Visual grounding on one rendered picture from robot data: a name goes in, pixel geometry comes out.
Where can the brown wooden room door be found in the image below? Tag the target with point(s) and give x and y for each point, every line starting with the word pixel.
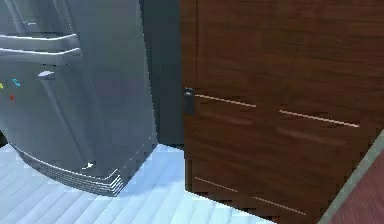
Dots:
pixel 283 100

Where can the grey steel fridge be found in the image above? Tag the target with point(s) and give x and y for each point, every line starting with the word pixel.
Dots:
pixel 100 110

